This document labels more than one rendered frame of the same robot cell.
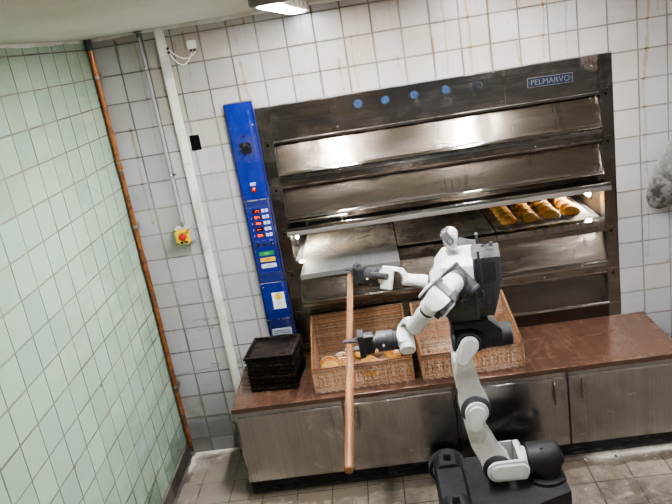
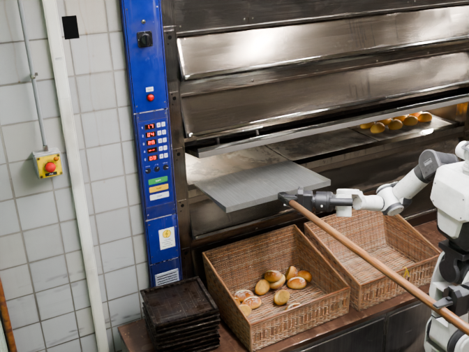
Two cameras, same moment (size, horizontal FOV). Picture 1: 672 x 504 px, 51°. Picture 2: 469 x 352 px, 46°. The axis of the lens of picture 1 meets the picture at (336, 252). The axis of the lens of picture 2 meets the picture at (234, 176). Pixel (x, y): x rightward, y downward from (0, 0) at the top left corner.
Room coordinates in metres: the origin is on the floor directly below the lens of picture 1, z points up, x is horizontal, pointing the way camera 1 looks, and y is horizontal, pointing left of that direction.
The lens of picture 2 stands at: (1.78, 1.27, 2.28)
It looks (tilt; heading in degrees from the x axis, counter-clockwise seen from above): 24 degrees down; 329
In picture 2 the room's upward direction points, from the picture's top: 2 degrees counter-clockwise
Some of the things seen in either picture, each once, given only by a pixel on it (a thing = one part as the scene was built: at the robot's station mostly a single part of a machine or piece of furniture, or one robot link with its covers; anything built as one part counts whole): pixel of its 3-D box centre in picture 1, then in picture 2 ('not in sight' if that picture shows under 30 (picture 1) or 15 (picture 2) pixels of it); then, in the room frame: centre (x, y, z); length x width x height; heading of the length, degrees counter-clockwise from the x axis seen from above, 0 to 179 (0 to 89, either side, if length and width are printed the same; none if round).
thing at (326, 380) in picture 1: (360, 346); (274, 282); (3.65, -0.05, 0.72); 0.56 x 0.49 x 0.28; 87
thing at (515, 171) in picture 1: (440, 181); (345, 87); (3.87, -0.65, 1.54); 1.79 x 0.11 x 0.19; 86
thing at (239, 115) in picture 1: (287, 238); (105, 155); (4.88, 0.33, 1.07); 1.93 x 0.16 x 2.15; 176
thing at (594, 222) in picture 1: (447, 243); (339, 156); (3.90, -0.65, 1.16); 1.80 x 0.06 x 0.04; 86
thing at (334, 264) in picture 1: (350, 259); (260, 181); (3.80, -0.07, 1.19); 0.55 x 0.36 x 0.03; 86
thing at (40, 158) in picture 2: (184, 235); (48, 163); (3.94, 0.85, 1.46); 0.10 x 0.07 x 0.10; 86
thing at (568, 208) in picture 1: (529, 204); (373, 111); (4.27, -1.26, 1.21); 0.61 x 0.48 x 0.06; 176
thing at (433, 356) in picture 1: (464, 332); (371, 250); (3.60, -0.64, 0.72); 0.56 x 0.49 x 0.28; 87
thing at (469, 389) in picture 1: (470, 374); (453, 304); (3.00, -0.54, 0.78); 0.18 x 0.15 x 0.47; 176
